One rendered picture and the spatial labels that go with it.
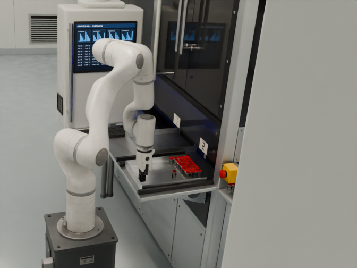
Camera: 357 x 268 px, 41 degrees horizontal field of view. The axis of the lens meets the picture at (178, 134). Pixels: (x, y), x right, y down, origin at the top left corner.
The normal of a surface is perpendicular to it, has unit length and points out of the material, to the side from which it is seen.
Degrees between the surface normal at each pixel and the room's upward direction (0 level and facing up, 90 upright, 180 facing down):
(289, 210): 90
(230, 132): 90
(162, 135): 0
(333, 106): 90
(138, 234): 0
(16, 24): 90
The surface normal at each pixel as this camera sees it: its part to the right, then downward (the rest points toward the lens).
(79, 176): 0.24, -0.59
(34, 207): 0.10, -0.91
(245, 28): 0.40, 0.41
